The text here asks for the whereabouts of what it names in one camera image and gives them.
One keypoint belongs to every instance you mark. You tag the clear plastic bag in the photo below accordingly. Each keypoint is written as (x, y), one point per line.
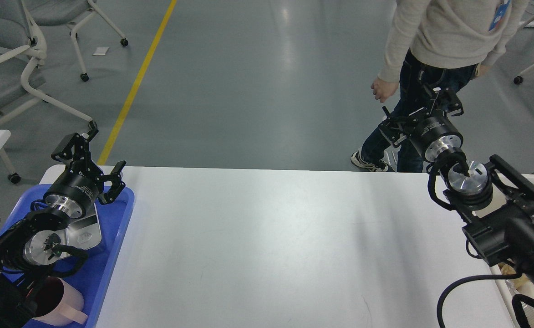
(524, 286)

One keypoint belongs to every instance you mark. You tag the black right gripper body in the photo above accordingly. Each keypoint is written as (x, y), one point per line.
(434, 137)

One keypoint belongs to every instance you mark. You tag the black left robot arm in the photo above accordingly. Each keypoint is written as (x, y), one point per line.
(31, 250)

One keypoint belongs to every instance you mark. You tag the person in dark jeans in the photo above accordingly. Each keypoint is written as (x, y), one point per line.
(442, 41)

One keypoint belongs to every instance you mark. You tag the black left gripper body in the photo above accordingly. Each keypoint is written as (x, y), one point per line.
(73, 193)

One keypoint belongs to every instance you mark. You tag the white office chair front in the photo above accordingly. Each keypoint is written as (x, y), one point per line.
(25, 50)

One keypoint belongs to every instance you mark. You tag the beige plastic bin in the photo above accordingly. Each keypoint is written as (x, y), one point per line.
(510, 194)

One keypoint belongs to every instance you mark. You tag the person's other hand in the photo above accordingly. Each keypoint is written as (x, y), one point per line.
(480, 70)

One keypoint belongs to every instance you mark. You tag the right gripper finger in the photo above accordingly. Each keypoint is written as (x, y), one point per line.
(397, 129)
(440, 101)

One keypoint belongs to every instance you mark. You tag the pink HOME mug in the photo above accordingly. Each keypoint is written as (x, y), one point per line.
(59, 304)

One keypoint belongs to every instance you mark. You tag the person's hand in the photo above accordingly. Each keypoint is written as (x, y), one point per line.
(383, 90)

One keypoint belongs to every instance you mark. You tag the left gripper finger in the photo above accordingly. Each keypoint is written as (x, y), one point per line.
(117, 184)
(74, 152)

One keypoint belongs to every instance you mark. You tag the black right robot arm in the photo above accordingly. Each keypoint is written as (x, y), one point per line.
(505, 236)

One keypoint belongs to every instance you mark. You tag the stainless steel tray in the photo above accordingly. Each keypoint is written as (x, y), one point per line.
(84, 233)

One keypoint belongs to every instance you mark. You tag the white paper on floor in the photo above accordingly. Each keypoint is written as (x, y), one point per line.
(101, 51)

